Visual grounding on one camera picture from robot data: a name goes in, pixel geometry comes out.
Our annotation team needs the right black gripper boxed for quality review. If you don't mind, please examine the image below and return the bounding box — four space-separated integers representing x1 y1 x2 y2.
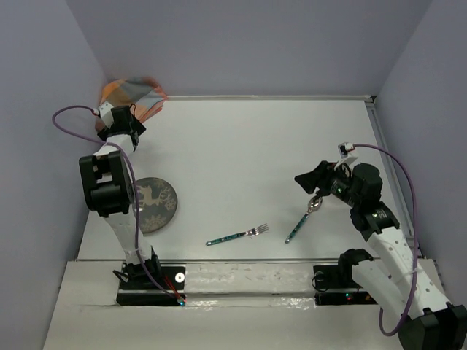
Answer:
293 160 360 208

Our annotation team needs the orange grey checked cloth napkin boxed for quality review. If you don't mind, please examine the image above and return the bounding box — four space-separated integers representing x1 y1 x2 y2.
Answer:
100 77 168 123

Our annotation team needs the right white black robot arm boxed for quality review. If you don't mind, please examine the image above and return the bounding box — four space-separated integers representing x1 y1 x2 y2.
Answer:
294 160 466 349

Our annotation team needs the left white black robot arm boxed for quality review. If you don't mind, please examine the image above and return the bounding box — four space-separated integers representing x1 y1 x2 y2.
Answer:
79 102 163 290

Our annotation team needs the grey plate with deer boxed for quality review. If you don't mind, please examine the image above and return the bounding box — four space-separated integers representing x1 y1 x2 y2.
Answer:
136 177 178 234

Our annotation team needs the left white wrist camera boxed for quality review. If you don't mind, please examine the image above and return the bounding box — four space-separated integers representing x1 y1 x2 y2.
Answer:
96 101 113 128

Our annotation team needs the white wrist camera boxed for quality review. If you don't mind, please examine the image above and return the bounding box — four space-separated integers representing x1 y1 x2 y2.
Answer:
96 101 113 128
334 142 358 169

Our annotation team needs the spoon with green handle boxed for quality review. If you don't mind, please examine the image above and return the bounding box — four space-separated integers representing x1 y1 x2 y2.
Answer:
285 195 323 244

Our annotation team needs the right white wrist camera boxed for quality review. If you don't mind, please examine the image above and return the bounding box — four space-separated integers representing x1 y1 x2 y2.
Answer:
334 142 358 169

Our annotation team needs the fork with green handle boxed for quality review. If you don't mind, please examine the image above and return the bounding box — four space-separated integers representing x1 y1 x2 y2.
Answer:
205 223 269 246

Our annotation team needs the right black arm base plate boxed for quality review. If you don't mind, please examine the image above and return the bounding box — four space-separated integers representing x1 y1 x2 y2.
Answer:
311 265 377 306

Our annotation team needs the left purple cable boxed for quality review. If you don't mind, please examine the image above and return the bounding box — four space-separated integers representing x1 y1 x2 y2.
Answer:
52 104 183 306

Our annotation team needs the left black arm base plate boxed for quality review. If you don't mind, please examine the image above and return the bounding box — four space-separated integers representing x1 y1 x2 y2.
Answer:
112 263 187 307

